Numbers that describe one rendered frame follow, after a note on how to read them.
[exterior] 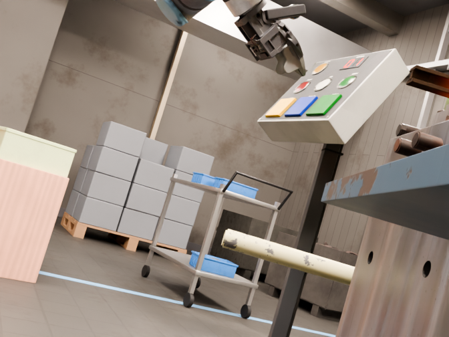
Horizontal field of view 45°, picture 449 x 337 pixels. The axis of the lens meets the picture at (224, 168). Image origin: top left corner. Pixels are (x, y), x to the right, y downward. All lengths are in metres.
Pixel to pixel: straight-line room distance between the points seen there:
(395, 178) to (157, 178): 5.61
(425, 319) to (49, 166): 2.61
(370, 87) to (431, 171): 1.15
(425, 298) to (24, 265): 2.63
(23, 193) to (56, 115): 4.29
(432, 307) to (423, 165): 0.51
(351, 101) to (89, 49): 6.31
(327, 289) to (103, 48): 4.32
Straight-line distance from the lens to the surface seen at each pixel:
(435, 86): 1.00
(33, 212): 3.14
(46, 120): 7.34
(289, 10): 1.35
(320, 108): 1.39
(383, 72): 1.44
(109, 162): 5.74
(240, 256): 6.41
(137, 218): 5.89
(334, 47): 7.01
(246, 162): 8.15
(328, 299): 5.16
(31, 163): 3.13
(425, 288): 0.81
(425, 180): 0.27
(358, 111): 1.39
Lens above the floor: 0.68
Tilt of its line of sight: 4 degrees up
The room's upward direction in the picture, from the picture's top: 17 degrees clockwise
